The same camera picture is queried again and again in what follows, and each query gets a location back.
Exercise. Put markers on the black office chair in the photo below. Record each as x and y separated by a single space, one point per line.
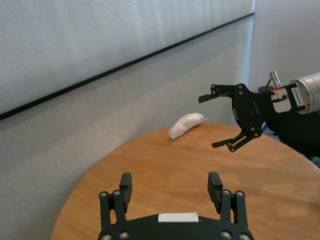
295 132

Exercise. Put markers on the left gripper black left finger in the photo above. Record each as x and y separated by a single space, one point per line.
125 185

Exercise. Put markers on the black wall rail strip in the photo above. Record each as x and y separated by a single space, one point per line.
125 66

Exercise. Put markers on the white plastic-wrapped sandbag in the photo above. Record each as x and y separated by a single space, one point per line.
185 125

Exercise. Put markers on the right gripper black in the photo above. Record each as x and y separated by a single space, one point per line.
252 107

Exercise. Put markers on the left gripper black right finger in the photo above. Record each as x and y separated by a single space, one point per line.
215 190

